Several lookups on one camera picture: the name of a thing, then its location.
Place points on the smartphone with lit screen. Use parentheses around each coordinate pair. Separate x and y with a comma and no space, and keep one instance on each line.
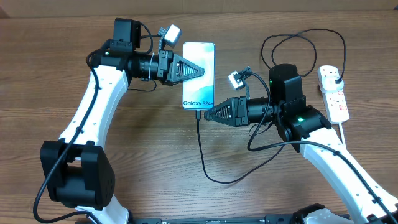
(199,93)

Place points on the white power strip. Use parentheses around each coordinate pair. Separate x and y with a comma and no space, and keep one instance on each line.
(335,103)

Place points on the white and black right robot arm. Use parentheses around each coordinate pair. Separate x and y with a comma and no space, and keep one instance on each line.
(310,134)

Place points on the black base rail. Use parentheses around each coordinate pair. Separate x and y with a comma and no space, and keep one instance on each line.
(267,219)

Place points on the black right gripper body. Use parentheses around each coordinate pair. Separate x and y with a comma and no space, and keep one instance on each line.
(253,111)

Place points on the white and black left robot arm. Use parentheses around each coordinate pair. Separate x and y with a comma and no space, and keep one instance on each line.
(77,171)

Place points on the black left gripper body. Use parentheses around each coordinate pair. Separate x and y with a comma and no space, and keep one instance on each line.
(155,67)

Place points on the white charger plug adapter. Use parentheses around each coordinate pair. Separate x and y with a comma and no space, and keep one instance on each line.
(329,85)

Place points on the brown cardboard backdrop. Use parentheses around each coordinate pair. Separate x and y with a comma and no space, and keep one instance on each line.
(78,8)

